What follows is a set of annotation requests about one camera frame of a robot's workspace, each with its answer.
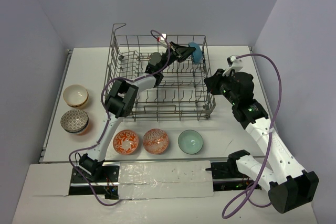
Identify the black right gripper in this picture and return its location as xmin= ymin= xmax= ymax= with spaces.
xmin=204 ymin=68 xmax=239 ymax=105

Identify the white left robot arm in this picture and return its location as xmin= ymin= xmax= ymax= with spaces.
xmin=79 ymin=42 xmax=196 ymax=182

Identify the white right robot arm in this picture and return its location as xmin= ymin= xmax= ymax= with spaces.
xmin=204 ymin=69 xmax=319 ymax=214

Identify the pale green bowl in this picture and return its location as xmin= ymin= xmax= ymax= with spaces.
xmin=178 ymin=130 xmax=204 ymax=155

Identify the orange geometric pattern bowl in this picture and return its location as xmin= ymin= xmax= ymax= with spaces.
xmin=142 ymin=129 xmax=169 ymax=154

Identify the orange floral pattern bowl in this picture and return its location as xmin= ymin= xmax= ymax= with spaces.
xmin=113 ymin=130 xmax=139 ymax=155

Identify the white taped sheet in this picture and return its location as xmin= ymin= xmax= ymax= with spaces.
xmin=118 ymin=161 xmax=214 ymax=199

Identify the white bowl orange rim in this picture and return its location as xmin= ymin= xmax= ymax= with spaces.
xmin=63 ymin=84 xmax=89 ymax=108

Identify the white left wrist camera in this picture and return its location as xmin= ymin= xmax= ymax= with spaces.
xmin=156 ymin=34 xmax=169 ymax=48

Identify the grey wire dish rack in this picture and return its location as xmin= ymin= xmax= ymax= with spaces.
xmin=101 ymin=23 xmax=216 ymax=121

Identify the black mounting rail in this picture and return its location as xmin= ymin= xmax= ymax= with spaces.
xmin=69 ymin=162 xmax=253 ymax=200

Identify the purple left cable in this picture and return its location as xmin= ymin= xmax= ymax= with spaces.
xmin=68 ymin=29 xmax=174 ymax=206

